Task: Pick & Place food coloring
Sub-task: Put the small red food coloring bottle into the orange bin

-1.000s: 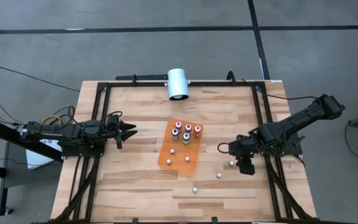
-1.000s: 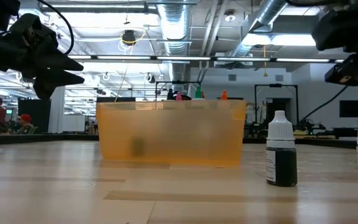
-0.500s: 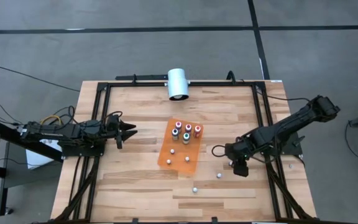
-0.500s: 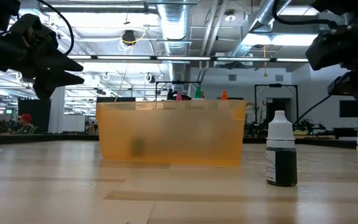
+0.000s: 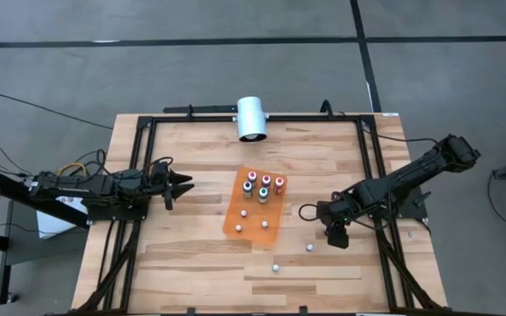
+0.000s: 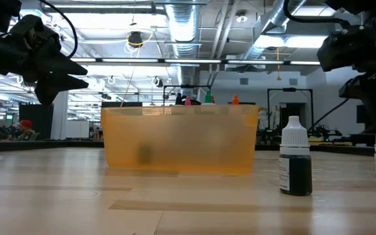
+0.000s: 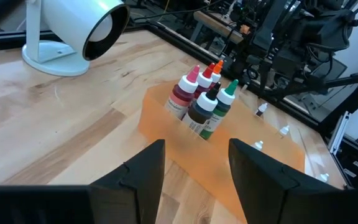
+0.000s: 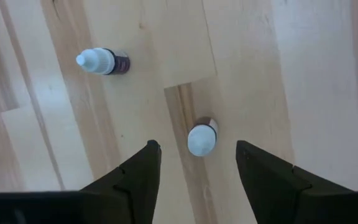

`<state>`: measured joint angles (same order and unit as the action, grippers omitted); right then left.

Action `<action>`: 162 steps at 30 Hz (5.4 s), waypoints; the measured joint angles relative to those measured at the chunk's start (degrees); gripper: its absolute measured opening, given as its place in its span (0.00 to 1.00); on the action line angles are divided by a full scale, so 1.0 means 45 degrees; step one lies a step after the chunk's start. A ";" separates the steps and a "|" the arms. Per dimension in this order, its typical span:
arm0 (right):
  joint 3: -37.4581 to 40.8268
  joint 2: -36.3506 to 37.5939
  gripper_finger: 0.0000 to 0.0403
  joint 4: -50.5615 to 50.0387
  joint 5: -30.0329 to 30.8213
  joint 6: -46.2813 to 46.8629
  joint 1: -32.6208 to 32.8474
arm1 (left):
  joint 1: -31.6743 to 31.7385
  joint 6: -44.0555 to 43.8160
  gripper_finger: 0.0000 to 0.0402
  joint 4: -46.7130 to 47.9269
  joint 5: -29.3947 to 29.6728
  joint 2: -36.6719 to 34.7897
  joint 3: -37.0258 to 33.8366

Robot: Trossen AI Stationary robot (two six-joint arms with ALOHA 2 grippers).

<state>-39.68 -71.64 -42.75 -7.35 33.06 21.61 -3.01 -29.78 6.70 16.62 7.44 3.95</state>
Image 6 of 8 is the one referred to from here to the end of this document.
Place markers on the orange food coloring bottle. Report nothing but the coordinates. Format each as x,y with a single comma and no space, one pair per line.
235,100

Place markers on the black partition panel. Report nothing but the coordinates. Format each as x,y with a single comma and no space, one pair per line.
122,104
31,120

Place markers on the pink food coloring bottle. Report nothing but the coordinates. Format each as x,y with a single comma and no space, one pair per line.
188,101

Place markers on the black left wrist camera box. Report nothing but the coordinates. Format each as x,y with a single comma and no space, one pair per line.
28,26

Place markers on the person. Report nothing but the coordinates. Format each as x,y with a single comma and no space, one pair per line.
26,125

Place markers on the red food coloring bottle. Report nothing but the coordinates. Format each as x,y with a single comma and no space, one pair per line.
213,100

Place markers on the long ceiling light bar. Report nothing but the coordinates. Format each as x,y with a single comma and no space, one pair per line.
175,60

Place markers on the black metal table frame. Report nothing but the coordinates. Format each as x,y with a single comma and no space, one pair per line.
60,144

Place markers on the silver ventilation duct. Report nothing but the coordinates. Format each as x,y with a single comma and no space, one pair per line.
183,26

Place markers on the black food coloring bottle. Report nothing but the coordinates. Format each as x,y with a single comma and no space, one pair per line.
179,99

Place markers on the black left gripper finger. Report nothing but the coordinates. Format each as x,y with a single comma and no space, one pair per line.
57,86
65,67

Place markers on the round ceiling sensor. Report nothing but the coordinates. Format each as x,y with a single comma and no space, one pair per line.
241,18

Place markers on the orange translucent plastic bin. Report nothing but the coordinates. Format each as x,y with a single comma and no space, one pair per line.
181,140

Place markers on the white pillar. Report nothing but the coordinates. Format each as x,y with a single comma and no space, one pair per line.
59,124

